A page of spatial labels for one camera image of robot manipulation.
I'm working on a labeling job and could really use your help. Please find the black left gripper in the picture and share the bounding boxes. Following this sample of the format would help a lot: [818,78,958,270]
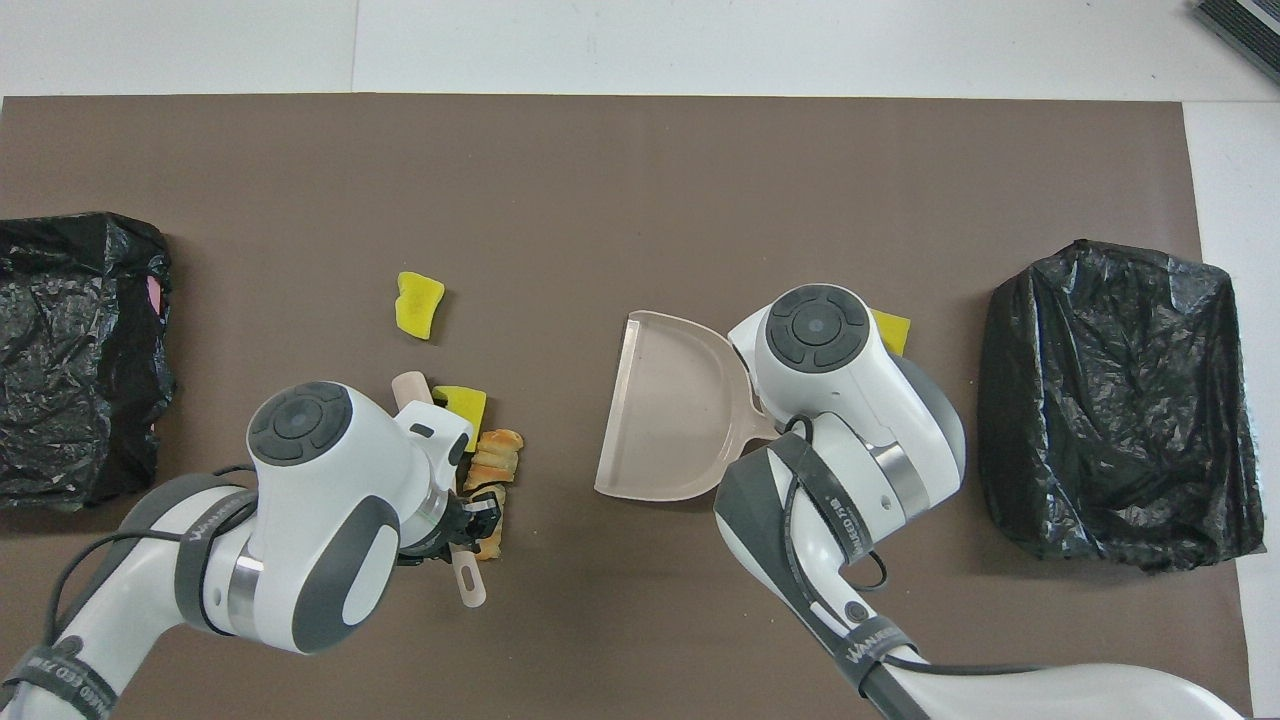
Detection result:
[398,487,504,567]

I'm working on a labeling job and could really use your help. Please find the striped croissant piece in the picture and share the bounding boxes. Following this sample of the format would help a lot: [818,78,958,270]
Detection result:
[470,484,508,562]
[468,429,525,491]

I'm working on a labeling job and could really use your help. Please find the beige hand brush black bristles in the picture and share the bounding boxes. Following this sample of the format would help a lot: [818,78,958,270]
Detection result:
[390,371,489,609]

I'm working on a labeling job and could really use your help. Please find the yellow sponge piece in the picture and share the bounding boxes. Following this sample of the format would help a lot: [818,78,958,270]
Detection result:
[432,386,488,451]
[870,309,912,357]
[395,271,446,341]

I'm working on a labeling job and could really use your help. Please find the beige plastic dustpan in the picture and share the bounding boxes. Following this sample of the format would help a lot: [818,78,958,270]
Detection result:
[594,310,779,503]

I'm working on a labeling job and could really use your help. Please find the black bag-lined bin pink patch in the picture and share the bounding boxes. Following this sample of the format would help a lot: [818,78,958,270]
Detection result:
[0,211,177,513]

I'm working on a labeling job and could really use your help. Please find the brown table mat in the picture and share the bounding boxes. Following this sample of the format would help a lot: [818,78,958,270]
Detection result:
[0,94,1253,720]

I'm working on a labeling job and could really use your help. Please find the grey ribbed device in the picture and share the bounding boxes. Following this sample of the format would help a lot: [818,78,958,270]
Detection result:
[1190,0,1280,86]

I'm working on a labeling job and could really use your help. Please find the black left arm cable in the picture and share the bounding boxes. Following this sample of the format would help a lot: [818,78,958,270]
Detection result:
[45,465,261,651]

